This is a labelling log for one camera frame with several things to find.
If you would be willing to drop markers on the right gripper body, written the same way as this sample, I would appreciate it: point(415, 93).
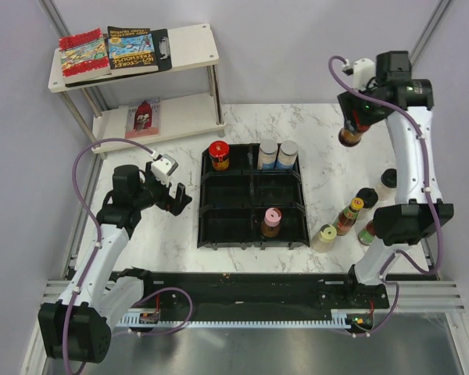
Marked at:
point(366, 110)

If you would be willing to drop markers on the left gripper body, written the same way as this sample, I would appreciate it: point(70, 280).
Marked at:
point(155, 193)

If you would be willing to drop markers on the red lid sauce jar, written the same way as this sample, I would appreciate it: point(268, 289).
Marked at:
point(219, 152)

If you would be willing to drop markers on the black compartment organizer tray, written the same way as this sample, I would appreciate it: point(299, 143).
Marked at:
point(232, 203)

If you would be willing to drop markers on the blue label clear jar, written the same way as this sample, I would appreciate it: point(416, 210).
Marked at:
point(287, 155)

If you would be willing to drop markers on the white two-tier shelf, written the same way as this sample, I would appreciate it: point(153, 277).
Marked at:
point(189, 91)

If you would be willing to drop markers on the clear jar grey lid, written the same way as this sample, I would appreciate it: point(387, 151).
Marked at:
point(267, 156)

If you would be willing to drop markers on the pink lid spice jar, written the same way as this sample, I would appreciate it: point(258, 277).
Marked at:
point(271, 222)

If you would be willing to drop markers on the yellow cap sauce bottle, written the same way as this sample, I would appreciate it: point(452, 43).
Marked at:
point(348, 216)

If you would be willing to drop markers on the green label sauce bottle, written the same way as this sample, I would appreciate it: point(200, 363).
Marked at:
point(367, 235)

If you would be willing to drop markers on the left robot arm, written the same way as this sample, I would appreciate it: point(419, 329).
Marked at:
point(79, 325)

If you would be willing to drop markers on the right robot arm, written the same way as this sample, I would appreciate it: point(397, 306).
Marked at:
point(385, 90)

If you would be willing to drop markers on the pink book on lower shelf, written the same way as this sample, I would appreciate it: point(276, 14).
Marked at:
point(143, 118)

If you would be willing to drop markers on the black lid clear jar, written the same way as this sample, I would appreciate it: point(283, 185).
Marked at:
point(387, 184)

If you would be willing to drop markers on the yellow lid spice jar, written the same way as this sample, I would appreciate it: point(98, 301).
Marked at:
point(324, 238)

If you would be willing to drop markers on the black cover treehouse book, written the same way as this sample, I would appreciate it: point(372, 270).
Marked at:
point(131, 51)

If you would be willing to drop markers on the red cover book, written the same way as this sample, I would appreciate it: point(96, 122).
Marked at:
point(83, 56)

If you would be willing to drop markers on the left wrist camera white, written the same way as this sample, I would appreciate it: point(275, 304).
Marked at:
point(163, 167)

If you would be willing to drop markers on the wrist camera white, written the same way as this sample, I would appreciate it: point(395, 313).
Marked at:
point(163, 167)
point(362, 71)

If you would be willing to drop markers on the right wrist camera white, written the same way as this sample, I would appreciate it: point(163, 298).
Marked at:
point(362, 71)

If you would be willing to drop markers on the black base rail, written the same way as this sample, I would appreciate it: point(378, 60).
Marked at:
point(255, 297)

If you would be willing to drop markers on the white cable duct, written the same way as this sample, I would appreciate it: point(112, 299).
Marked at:
point(339, 320)

